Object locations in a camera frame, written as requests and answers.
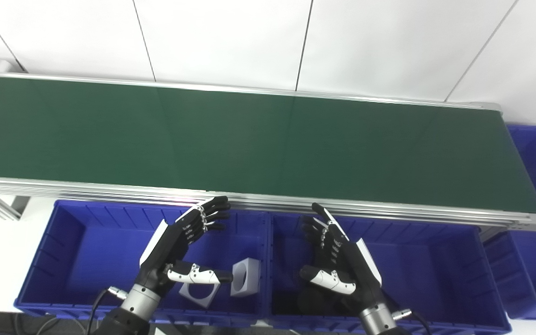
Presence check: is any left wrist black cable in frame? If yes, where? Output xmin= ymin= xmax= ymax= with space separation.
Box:
xmin=87 ymin=287 xmax=129 ymax=335

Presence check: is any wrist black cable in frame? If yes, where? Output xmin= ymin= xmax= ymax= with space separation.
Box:
xmin=391 ymin=308 xmax=431 ymax=335
xmin=87 ymin=287 xmax=129 ymax=335

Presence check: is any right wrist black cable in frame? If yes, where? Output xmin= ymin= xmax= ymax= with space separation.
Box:
xmin=391 ymin=308 xmax=431 ymax=335

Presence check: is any white square part round hole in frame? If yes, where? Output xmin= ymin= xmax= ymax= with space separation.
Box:
xmin=230 ymin=257 xmax=261 ymax=297
xmin=178 ymin=275 xmax=218 ymax=308

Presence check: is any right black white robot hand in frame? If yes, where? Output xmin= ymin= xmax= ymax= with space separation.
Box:
xmin=299 ymin=202 xmax=388 ymax=313

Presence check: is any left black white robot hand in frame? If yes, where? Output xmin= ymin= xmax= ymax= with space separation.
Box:
xmin=134 ymin=195 xmax=234 ymax=298

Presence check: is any green conveyor belt aluminium frame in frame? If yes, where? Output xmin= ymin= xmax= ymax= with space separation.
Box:
xmin=0 ymin=70 xmax=536 ymax=232

